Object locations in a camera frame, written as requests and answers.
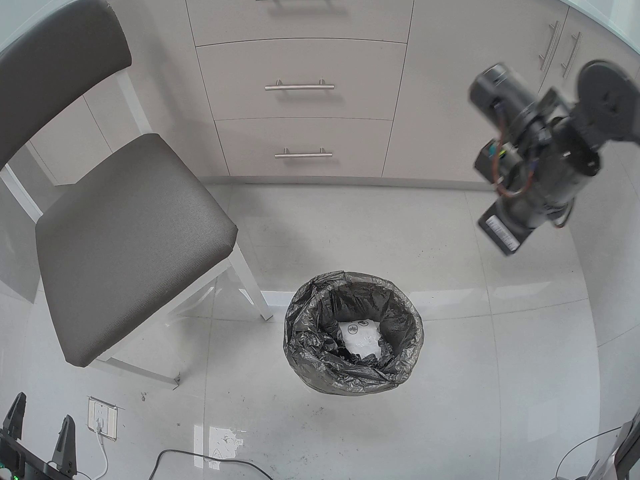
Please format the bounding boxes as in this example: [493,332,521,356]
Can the white cable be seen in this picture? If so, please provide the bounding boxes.
[91,417,110,480]

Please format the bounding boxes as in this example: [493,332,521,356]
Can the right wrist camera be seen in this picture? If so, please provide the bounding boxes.
[474,139,507,185]

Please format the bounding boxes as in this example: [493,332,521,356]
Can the grey padded white-legged chair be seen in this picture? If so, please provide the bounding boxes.
[0,0,273,393]

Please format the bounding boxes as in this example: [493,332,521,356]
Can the beige cabinet with drawers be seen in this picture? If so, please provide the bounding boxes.
[0,0,640,192]

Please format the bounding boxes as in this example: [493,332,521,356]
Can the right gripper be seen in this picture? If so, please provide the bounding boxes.
[478,118,602,258]

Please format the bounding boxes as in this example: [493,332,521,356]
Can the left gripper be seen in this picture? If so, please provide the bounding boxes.
[0,392,77,480]

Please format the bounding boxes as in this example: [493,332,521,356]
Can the white printed wrapper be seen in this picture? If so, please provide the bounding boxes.
[337,318,385,365]

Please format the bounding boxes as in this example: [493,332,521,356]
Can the thin grey cable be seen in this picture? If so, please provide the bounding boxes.
[561,427,626,480]

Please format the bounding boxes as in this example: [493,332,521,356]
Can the black plastic bag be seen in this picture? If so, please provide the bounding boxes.
[284,269,425,396]

